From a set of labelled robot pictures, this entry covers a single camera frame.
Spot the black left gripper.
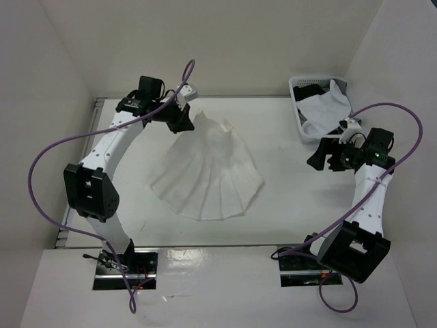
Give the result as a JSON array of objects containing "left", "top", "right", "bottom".
[{"left": 153, "top": 96, "right": 195, "bottom": 135}]

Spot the white pleated skirt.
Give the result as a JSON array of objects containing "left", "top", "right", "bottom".
[{"left": 147, "top": 111, "right": 264, "bottom": 221}]

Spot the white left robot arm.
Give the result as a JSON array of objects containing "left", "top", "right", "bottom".
[{"left": 64, "top": 77, "right": 197, "bottom": 273}]

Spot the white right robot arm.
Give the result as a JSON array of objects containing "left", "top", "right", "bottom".
[{"left": 175, "top": 109, "right": 397, "bottom": 283}]

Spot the white plastic basket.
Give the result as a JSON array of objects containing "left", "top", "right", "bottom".
[{"left": 288, "top": 75, "right": 354, "bottom": 144}]

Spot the white garment in basket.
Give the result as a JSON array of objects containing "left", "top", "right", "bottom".
[{"left": 296, "top": 79, "right": 352, "bottom": 137}]

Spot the black garment in basket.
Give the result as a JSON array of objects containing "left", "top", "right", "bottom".
[{"left": 293, "top": 84, "right": 326, "bottom": 102}]

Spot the grey garment in basket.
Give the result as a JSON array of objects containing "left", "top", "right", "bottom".
[{"left": 329, "top": 79, "right": 348, "bottom": 101}]

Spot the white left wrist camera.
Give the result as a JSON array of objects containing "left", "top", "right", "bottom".
[{"left": 175, "top": 83, "right": 198, "bottom": 109}]

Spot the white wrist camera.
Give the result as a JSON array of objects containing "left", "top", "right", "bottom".
[
  {"left": 339, "top": 118, "right": 362, "bottom": 144},
  {"left": 175, "top": 83, "right": 198, "bottom": 109}
]

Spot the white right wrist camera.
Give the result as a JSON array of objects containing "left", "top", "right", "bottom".
[{"left": 339, "top": 118, "right": 362, "bottom": 144}]

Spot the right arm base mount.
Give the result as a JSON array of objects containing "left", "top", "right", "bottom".
[{"left": 270, "top": 245, "right": 343, "bottom": 288}]

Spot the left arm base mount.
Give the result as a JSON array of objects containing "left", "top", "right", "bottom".
[{"left": 81, "top": 247, "right": 160, "bottom": 290}]

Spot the aluminium table edge rail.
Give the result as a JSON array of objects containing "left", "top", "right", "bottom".
[{"left": 54, "top": 96, "right": 107, "bottom": 249}]

